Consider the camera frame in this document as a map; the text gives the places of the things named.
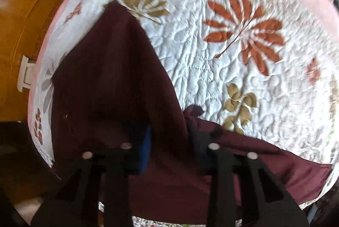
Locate maroon pants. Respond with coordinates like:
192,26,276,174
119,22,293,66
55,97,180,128
51,1,332,224

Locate wooden wardrobe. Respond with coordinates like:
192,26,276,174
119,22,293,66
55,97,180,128
1,0,64,121

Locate white floral quilt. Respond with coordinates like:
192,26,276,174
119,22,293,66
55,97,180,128
28,0,339,227

